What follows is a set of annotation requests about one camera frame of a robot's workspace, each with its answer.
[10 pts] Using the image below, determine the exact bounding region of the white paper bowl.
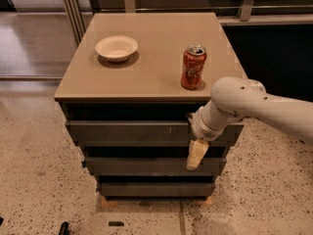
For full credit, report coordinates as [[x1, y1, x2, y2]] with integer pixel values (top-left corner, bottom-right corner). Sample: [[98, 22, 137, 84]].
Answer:
[[95, 35, 138, 63]]

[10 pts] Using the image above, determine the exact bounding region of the small black floor piece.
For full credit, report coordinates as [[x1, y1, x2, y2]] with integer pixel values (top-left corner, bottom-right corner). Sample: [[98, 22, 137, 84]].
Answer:
[[109, 221, 124, 227]]

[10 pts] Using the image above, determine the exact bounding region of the black object on floor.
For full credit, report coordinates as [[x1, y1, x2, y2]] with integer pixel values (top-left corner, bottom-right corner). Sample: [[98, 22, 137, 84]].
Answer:
[[59, 221, 69, 235]]

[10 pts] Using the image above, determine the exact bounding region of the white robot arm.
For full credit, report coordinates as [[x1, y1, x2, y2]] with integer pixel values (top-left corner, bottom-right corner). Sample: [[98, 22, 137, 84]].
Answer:
[[187, 77, 313, 170]]

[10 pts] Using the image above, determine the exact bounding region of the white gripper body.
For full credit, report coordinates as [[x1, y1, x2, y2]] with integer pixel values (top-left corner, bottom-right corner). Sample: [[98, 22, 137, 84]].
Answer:
[[188, 110, 225, 141]]

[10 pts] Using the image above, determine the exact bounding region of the orange soda can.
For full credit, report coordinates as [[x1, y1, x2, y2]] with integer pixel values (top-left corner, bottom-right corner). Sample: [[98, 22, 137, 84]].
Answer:
[[181, 44, 207, 90]]

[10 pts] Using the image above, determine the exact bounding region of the grey drawer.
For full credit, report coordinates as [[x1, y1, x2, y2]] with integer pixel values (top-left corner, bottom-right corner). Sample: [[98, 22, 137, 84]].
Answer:
[[64, 119, 245, 148], [82, 158, 226, 176], [100, 182, 214, 197]]

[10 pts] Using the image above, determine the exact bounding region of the grey drawer cabinet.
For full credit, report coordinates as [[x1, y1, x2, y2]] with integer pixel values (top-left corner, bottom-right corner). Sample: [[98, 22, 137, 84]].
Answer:
[[55, 13, 245, 191]]

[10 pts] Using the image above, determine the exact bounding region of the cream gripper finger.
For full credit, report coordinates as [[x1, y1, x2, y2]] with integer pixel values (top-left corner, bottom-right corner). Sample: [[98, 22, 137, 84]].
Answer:
[[187, 139, 209, 170]]

